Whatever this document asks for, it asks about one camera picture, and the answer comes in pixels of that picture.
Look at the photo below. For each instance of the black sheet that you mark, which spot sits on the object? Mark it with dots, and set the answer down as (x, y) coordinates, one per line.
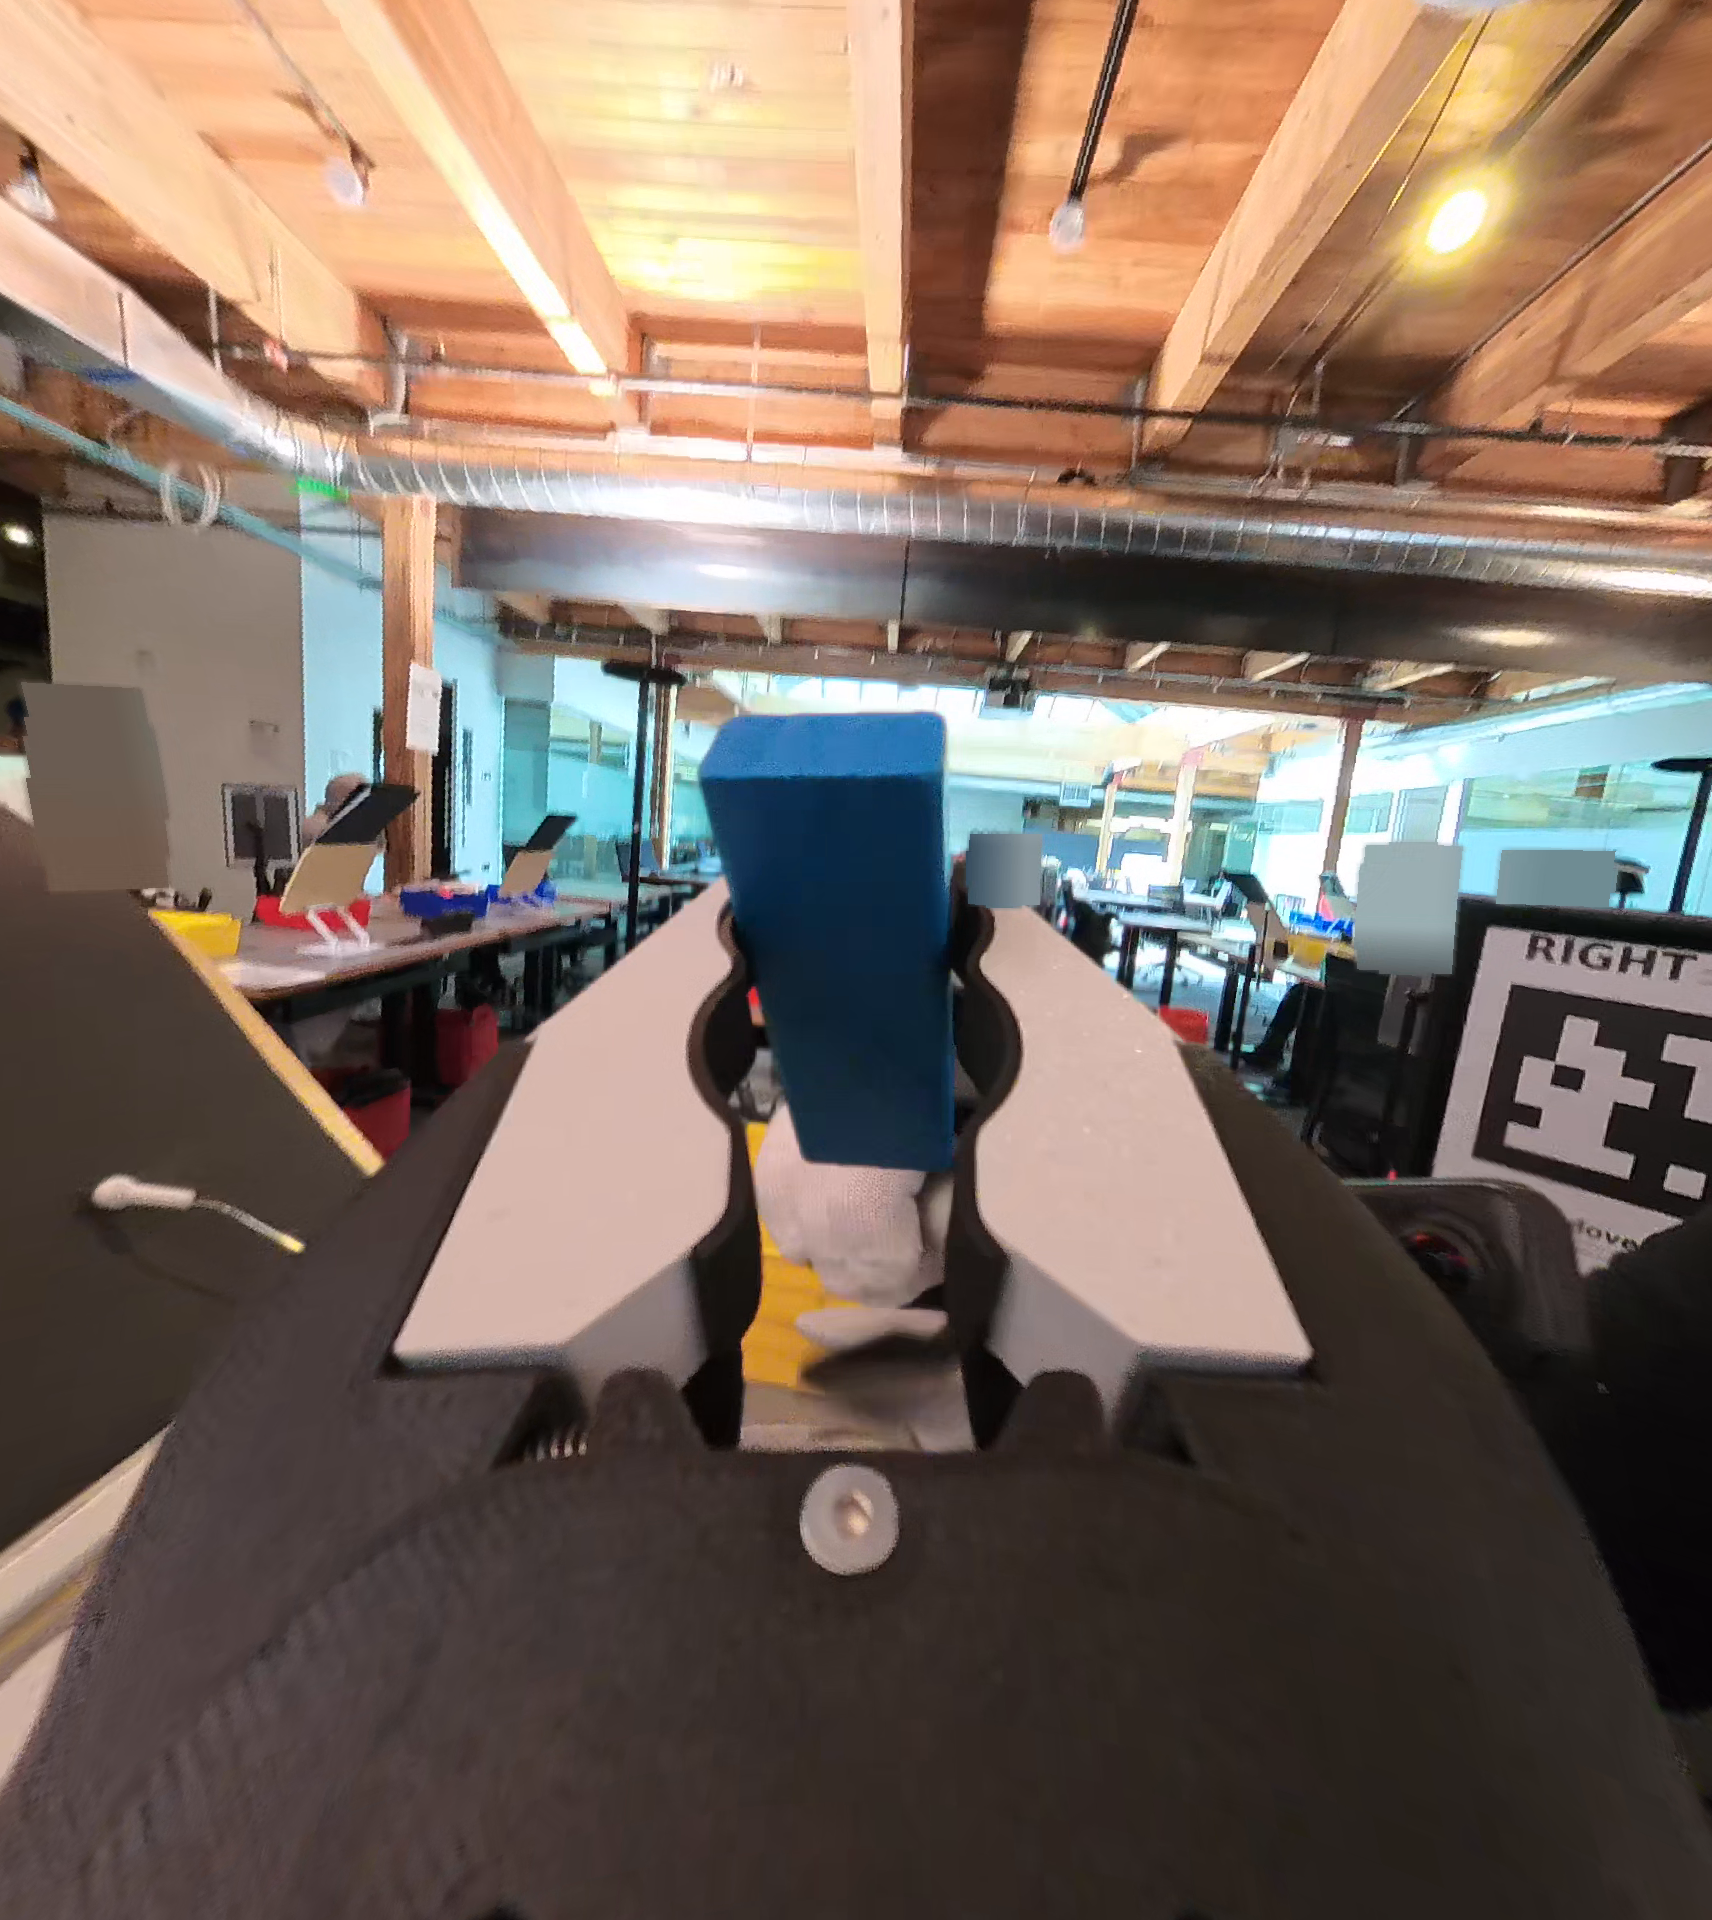
(47, 1124)

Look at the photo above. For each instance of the wooden office desk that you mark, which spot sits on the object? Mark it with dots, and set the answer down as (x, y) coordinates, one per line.
(497, 933)

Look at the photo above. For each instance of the yellow plastic bin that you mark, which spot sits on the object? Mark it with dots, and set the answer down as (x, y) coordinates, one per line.
(197, 933)
(780, 1305)

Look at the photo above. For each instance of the blue wooden block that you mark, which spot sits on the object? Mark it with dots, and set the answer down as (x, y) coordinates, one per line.
(840, 931)

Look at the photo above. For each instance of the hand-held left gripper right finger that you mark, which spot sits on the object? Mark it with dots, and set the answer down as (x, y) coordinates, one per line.
(1140, 1201)

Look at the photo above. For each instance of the small red bin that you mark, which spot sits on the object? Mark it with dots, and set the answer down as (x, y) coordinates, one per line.
(308, 913)

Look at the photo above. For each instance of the silver ventilation ducts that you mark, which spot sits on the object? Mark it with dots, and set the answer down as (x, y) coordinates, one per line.
(947, 510)

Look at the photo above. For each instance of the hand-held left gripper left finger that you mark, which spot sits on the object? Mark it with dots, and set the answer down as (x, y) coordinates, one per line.
(571, 1201)

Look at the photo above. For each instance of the small black monitor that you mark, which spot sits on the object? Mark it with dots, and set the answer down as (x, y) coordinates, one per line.
(260, 841)

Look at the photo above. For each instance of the small book stand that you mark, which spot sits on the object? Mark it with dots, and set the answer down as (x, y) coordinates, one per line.
(538, 855)
(338, 855)

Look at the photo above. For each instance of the red storage bin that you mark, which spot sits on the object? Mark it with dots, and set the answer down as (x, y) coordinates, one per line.
(390, 1103)

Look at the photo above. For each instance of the person's right hand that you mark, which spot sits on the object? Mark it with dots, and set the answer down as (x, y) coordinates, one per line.
(856, 1214)

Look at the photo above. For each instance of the blue plastic bin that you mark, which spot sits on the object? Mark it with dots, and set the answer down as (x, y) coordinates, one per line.
(444, 901)

